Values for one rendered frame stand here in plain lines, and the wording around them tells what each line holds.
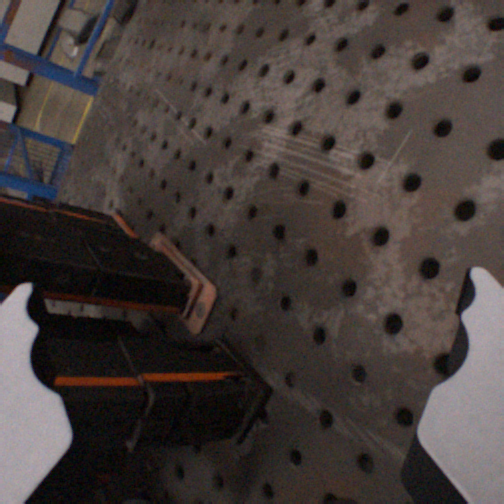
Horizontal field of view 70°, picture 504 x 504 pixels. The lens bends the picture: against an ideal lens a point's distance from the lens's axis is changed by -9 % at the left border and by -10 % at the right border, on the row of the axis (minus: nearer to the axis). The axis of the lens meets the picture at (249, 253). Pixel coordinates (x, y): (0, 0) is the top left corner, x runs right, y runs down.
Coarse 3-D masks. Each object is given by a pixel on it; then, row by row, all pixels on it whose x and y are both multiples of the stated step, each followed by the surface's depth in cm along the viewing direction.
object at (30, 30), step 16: (0, 0) 545; (32, 0) 574; (48, 0) 588; (64, 0) 605; (0, 16) 558; (16, 16) 573; (32, 16) 587; (48, 16) 602; (16, 32) 586; (32, 32) 601; (48, 32) 618; (32, 48) 615; (0, 64) 598; (16, 80) 627
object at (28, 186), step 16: (0, 128) 258; (16, 128) 265; (0, 144) 219; (16, 144) 235; (32, 144) 251; (64, 144) 289; (64, 160) 290; (0, 176) 177; (16, 176) 186; (32, 176) 198; (0, 192) 283; (16, 192) 243; (32, 192) 190; (48, 192) 195; (0, 304) 210
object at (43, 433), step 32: (32, 288) 11; (0, 320) 9; (32, 320) 9; (0, 352) 8; (32, 352) 9; (0, 384) 8; (32, 384) 8; (0, 416) 7; (32, 416) 7; (64, 416) 7; (0, 448) 6; (32, 448) 6; (64, 448) 6; (0, 480) 6; (32, 480) 6; (64, 480) 6; (96, 480) 7
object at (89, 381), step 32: (64, 352) 28; (96, 352) 30; (128, 352) 32; (160, 352) 34; (192, 352) 37; (224, 352) 39; (64, 384) 25; (96, 384) 27; (128, 384) 28; (160, 384) 30; (192, 384) 32; (224, 384) 34; (256, 384) 36; (96, 416) 26; (128, 416) 28; (160, 416) 29; (192, 416) 32; (224, 416) 34; (256, 416) 36; (96, 448) 27; (128, 448) 29; (160, 448) 31
